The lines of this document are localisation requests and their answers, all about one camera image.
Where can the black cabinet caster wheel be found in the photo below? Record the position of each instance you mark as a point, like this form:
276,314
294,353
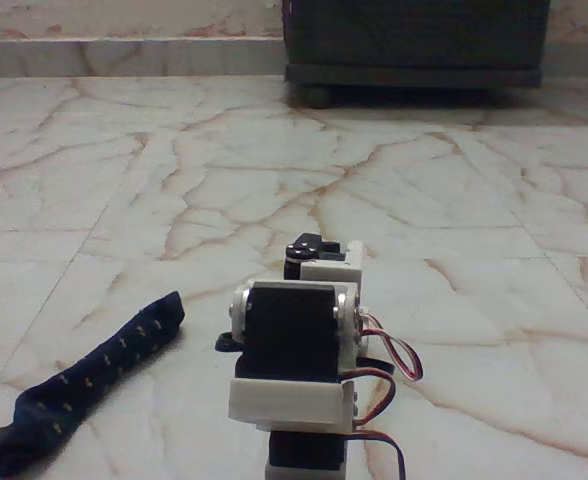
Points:
316,96

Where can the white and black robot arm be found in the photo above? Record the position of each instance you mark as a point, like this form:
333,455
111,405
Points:
289,340

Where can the dark wooden cabinet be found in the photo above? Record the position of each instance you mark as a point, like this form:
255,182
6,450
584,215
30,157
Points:
414,40

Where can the navy blue patterned sock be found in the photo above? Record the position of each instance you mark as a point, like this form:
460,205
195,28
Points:
99,367

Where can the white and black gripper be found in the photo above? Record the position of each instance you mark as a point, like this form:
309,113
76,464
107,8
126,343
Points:
332,272

